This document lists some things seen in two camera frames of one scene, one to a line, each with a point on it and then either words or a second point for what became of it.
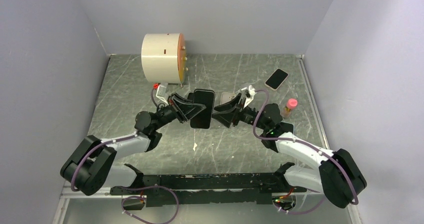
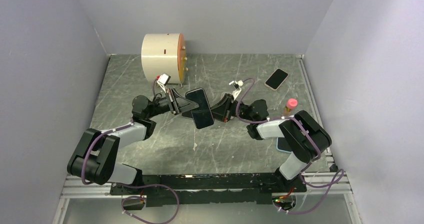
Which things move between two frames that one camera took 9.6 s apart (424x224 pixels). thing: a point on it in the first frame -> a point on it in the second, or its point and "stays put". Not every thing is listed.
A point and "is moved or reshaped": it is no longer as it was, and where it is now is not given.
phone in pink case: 276,79 stays put
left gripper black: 186,107 -> 183,105
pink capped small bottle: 291,104 stays put
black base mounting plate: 168,189 stays put
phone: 203,119 is moved or reshaped
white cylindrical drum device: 164,58 stays put
